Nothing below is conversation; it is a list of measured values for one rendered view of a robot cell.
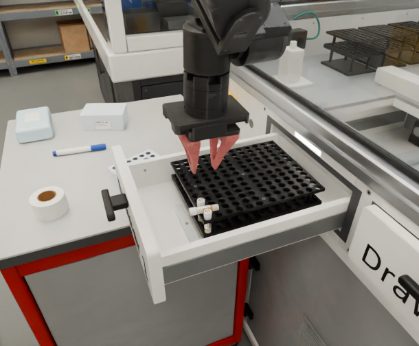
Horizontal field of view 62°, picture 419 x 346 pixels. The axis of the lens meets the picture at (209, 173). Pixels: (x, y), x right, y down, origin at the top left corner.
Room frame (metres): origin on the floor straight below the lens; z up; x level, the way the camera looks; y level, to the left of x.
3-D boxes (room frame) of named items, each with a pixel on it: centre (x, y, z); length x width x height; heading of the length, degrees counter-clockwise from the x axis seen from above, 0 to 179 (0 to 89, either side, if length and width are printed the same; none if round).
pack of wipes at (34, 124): (0.93, 0.52, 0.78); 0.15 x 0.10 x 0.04; 23
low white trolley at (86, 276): (0.82, 0.26, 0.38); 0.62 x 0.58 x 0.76; 22
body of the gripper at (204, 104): (0.42, 0.00, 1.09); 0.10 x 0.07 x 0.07; 111
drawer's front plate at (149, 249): (0.43, 0.12, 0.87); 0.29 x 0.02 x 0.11; 22
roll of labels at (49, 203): (0.57, 0.34, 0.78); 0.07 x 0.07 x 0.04
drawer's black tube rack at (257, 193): (0.51, -0.06, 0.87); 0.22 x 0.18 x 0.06; 112
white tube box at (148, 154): (0.69, 0.17, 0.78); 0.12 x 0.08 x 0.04; 133
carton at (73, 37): (4.05, 1.45, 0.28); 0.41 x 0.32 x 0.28; 116
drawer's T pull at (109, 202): (0.42, 0.15, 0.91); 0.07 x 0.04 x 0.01; 22
